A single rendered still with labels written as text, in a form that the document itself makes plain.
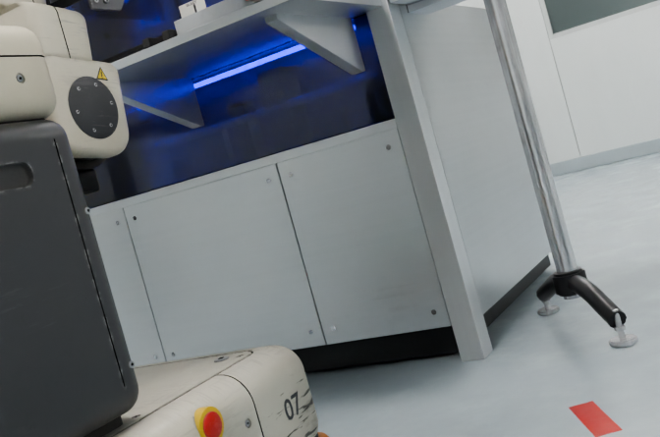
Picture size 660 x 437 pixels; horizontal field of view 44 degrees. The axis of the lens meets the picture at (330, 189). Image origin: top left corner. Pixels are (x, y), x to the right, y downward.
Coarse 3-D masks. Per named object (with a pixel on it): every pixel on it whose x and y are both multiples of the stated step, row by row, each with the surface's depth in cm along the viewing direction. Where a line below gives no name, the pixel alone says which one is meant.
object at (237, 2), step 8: (224, 0) 167; (232, 0) 166; (240, 0) 165; (248, 0) 164; (256, 0) 163; (208, 8) 169; (216, 8) 168; (224, 8) 167; (232, 8) 166; (240, 8) 165; (192, 16) 171; (200, 16) 170; (208, 16) 169; (216, 16) 168; (176, 24) 173; (184, 24) 172; (192, 24) 171; (200, 24) 170; (184, 32) 173
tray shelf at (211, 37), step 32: (288, 0) 157; (320, 0) 166; (352, 0) 178; (192, 32) 169; (224, 32) 171; (256, 32) 181; (128, 64) 178; (160, 64) 187; (192, 64) 199; (224, 64) 212
